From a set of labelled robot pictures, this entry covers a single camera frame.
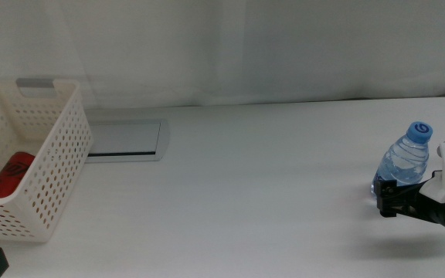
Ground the white perforated plastic basket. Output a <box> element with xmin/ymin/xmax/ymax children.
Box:
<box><xmin>0</xmin><ymin>78</ymin><xmax>93</xmax><ymax>244</ymax></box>

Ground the clear blue-capped water bottle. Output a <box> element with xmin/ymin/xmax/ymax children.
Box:
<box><xmin>370</xmin><ymin>120</ymin><xmax>434</xmax><ymax>198</ymax></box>

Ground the red drink can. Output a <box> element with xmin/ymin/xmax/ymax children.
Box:
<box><xmin>0</xmin><ymin>151</ymin><xmax>37</xmax><ymax>199</ymax></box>

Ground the grey table cable hatch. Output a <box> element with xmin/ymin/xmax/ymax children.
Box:
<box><xmin>84</xmin><ymin>118</ymin><xmax>172</xmax><ymax>164</ymax></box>

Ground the white backdrop curtain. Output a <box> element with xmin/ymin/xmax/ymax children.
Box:
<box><xmin>0</xmin><ymin>0</ymin><xmax>445</xmax><ymax>111</ymax></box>

